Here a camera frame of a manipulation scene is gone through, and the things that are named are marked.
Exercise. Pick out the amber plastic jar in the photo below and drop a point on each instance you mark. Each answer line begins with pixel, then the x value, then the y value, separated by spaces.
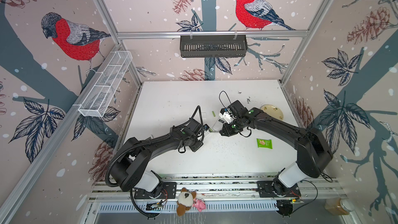
pixel 338 206

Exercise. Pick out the black wire wall basket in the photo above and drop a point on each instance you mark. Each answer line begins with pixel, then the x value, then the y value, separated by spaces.
pixel 213 46

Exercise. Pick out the brown white plush dog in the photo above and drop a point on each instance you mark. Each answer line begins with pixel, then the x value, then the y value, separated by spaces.
pixel 185 201

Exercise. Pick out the pink plush toy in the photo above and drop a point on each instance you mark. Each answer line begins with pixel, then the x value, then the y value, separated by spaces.
pixel 199 204

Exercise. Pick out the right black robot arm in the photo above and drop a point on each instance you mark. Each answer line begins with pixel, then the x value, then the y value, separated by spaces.
pixel 313 151

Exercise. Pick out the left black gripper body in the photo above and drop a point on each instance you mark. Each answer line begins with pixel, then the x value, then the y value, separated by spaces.
pixel 195 143

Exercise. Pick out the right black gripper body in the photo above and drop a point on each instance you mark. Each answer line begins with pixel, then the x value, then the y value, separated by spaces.
pixel 232 127

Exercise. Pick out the cream ceramic plate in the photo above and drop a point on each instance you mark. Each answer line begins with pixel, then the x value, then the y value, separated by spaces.
pixel 273 111

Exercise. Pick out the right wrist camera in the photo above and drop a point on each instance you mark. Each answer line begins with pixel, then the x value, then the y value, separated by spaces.
pixel 225 115

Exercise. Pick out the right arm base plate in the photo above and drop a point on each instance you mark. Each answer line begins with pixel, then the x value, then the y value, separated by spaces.
pixel 271 189

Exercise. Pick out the green snack packet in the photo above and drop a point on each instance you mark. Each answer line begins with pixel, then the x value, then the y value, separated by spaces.
pixel 261 143

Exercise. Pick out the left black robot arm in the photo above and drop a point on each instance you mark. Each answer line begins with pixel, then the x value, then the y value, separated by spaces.
pixel 128 167

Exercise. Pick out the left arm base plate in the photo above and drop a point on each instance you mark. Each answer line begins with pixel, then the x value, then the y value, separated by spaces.
pixel 165 190

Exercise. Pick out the white wire wall basket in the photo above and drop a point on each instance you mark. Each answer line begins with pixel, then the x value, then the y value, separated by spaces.
pixel 101 94

